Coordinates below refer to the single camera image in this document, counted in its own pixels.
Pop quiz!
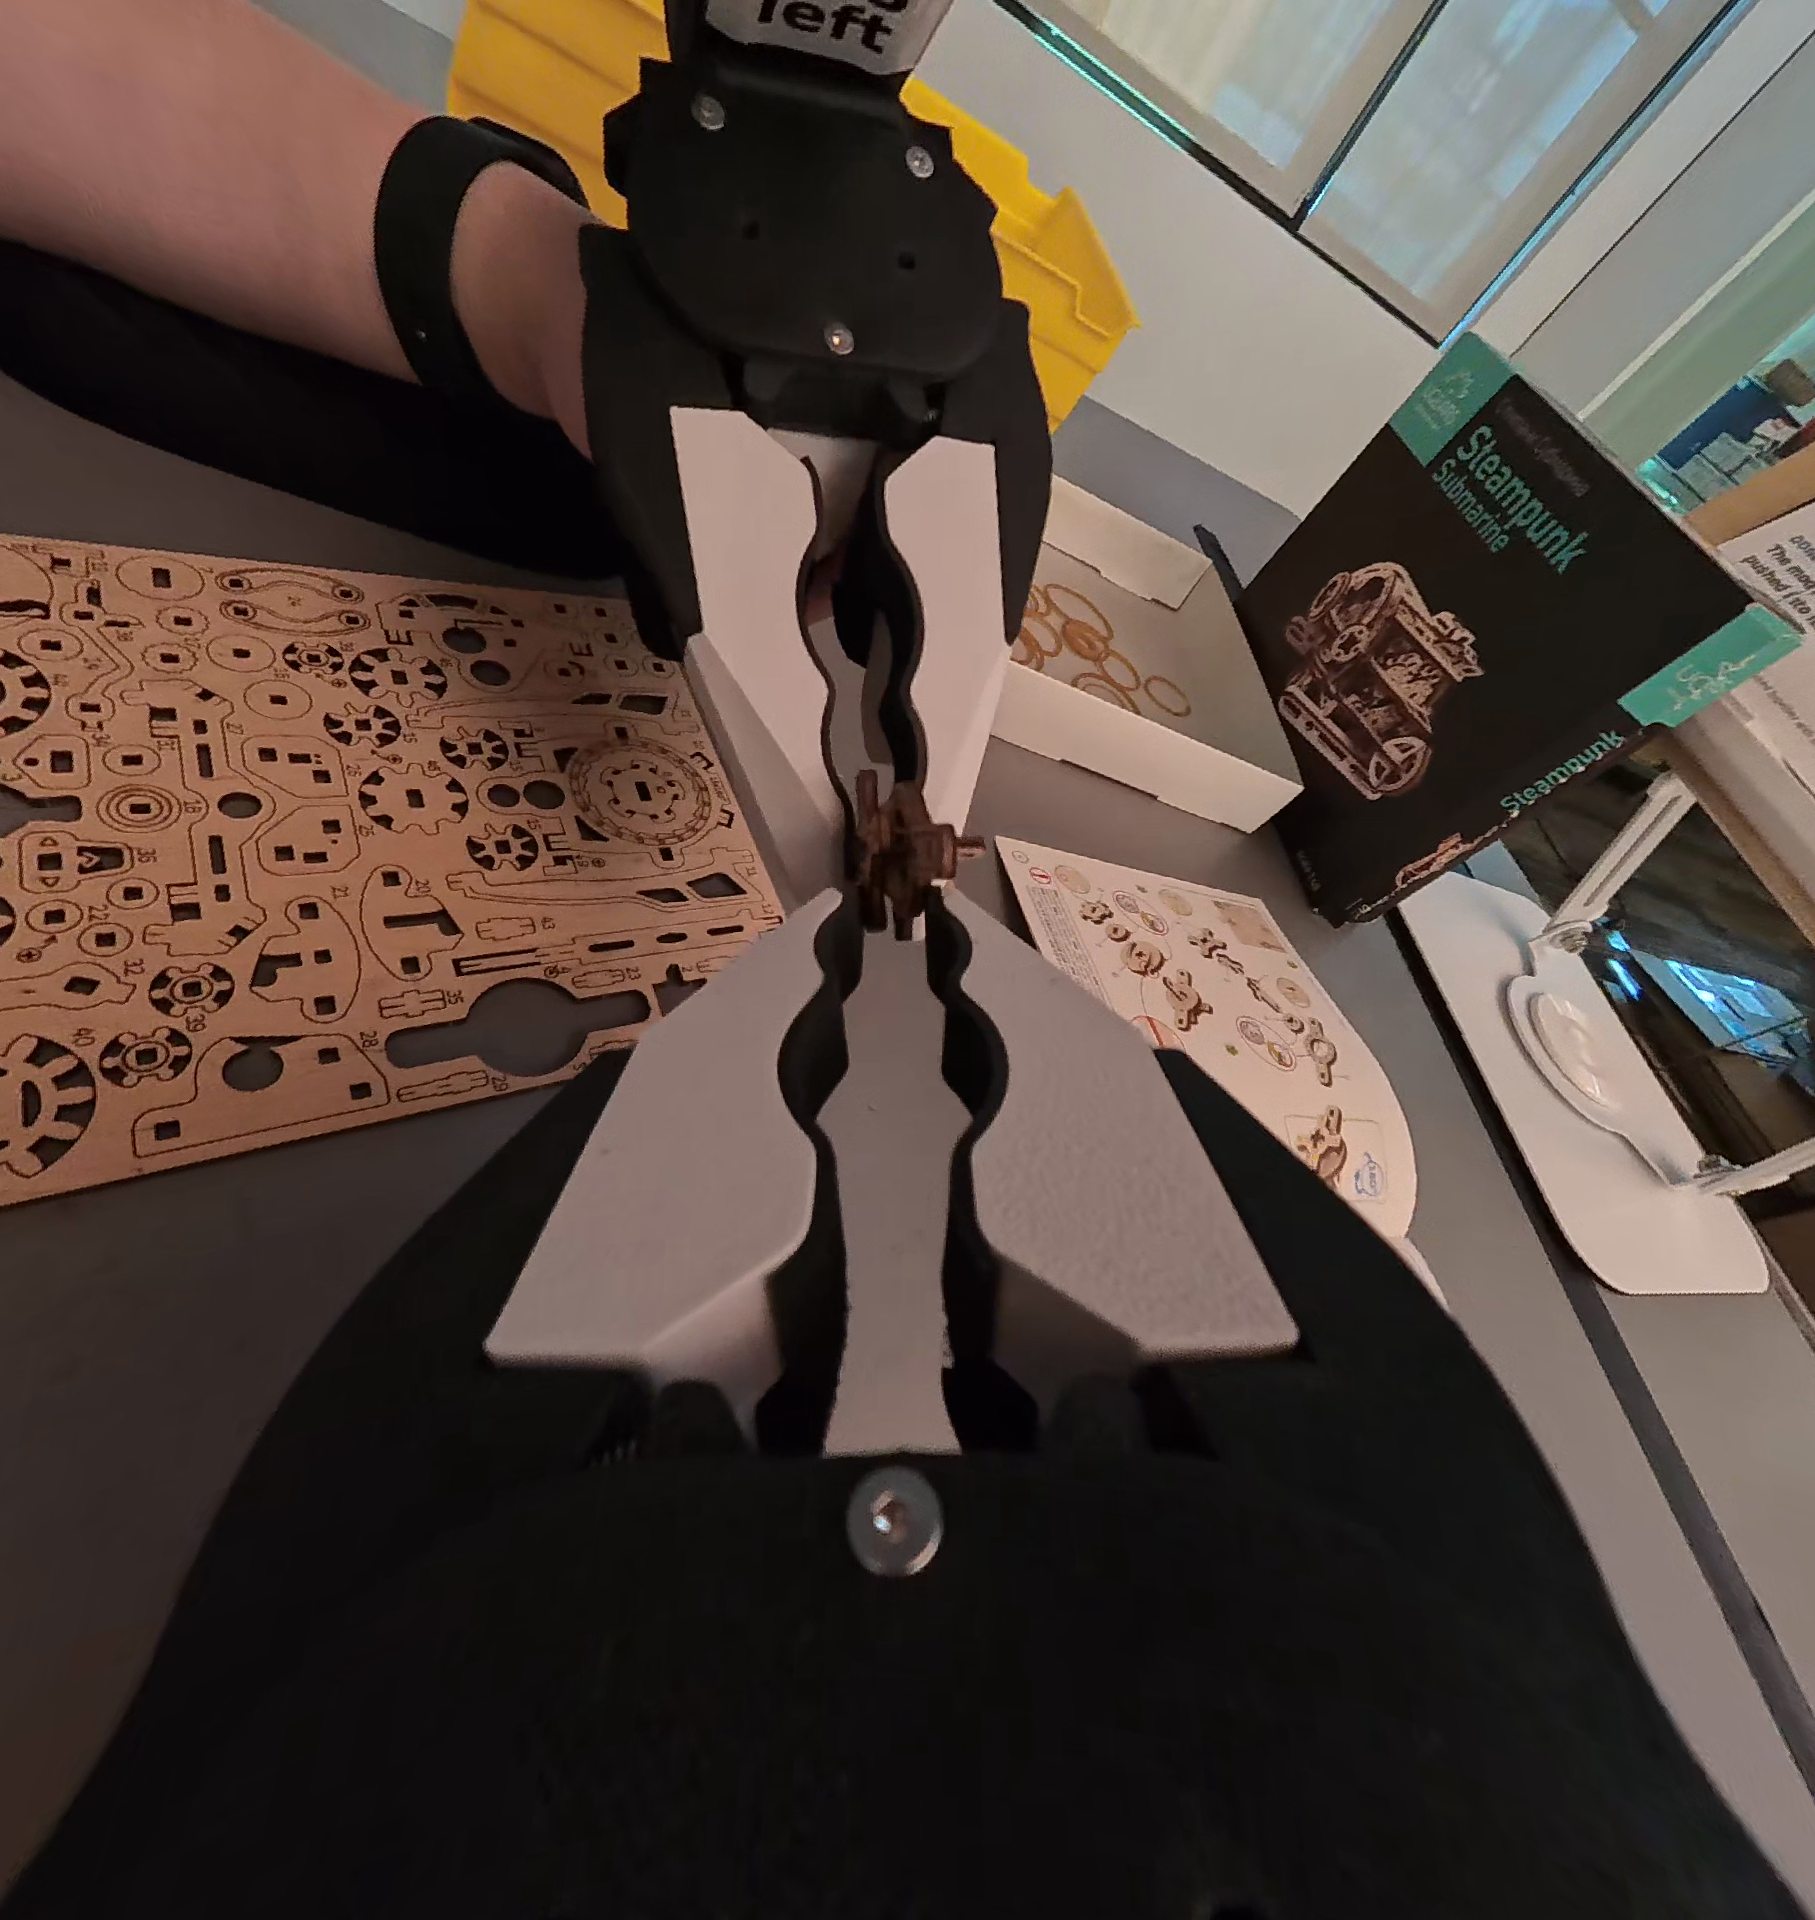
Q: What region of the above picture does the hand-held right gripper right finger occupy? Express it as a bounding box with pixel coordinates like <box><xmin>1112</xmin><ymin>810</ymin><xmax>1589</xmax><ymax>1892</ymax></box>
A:
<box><xmin>919</xmin><ymin>899</ymin><xmax>1302</xmax><ymax>1399</ymax></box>

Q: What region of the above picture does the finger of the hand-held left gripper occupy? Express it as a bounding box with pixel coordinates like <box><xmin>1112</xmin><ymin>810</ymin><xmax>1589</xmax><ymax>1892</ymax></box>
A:
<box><xmin>859</xmin><ymin>435</ymin><xmax>1029</xmax><ymax>849</ymax></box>
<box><xmin>667</xmin><ymin>402</ymin><xmax>869</xmax><ymax>902</ymax></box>

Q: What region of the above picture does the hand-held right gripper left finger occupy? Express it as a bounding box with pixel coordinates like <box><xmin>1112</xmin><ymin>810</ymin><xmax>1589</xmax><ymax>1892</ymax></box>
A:
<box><xmin>483</xmin><ymin>884</ymin><xmax>872</xmax><ymax>1430</ymax></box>

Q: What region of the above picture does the wooden gear model assembly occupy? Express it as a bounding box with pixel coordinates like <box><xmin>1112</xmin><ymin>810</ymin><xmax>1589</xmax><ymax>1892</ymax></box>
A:
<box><xmin>845</xmin><ymin>768</ymin><xmax>988</xmax><ymax>942</ymax></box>

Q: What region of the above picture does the person's left forearm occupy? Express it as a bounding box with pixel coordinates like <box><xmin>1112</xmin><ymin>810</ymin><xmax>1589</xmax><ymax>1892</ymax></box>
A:
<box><xmin>0</xmin><ymin>0</ymin><xmax>474</xmax><ymax>399</ymax></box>

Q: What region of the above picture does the laser-cut wooden parts sheet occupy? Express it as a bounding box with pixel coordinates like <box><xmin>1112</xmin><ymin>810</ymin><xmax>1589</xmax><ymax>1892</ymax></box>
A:
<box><xmin>0</xmin><ymin>524</ymin><xmax>788</xmax><ymax>1219</ymax></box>

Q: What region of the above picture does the black model kit box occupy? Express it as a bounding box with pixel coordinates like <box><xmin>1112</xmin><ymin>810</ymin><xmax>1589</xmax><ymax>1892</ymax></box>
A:
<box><xmin>1233</xmin><ymin>332</ymin><xmax>1804</xmax><ymax>927</ymax></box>

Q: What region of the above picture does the person's left hand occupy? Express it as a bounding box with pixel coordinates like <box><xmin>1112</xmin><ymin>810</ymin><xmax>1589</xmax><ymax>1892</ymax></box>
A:
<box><xmin>465</xmin><ymin>161</ymin><xmax>617</xmax><ymax>451</ymax></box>

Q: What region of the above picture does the pile of rubber bands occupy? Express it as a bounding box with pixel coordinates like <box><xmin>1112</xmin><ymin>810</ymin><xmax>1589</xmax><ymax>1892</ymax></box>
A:
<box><xmin>1015</xmin><ymin>579</ymin><xmax>1196</xmax><ymax>721</ymax></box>

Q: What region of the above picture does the white cardboard box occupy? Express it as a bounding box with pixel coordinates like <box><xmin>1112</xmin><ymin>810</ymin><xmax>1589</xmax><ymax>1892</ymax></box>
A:
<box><xmin>989</xmin><ymin>477</ymin><xmax>1309</xmax><ymax>837</ymax></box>

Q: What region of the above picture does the illustrated instruction booklet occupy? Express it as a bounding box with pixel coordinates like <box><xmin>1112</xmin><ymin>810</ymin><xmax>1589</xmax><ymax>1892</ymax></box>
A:
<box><xmin>994</xmin><ymin>835</ymin><xmax>1423</xmax><ymax>1244</ymax></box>

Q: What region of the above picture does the yellow plastic bin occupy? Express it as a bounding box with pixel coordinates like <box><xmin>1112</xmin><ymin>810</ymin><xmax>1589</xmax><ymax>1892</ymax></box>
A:
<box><xmin>449</xmin><ymin>0</ymin><xmax>1144</xmax><ymax>430</ymax></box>

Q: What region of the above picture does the printed paper sign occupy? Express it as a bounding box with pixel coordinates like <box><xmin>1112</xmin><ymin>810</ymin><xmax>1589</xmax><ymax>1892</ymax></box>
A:
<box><xmin>1718</xmin><ymin>477</ymin><xmax>1815</xmax><ymax>820</ymax></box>

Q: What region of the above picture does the black wrist strap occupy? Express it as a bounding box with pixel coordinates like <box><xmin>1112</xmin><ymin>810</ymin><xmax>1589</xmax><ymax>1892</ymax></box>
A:
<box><xmin>375</xmin><ymin>116</ymin><xmax>598</xmax><ymax>451</ymax></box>

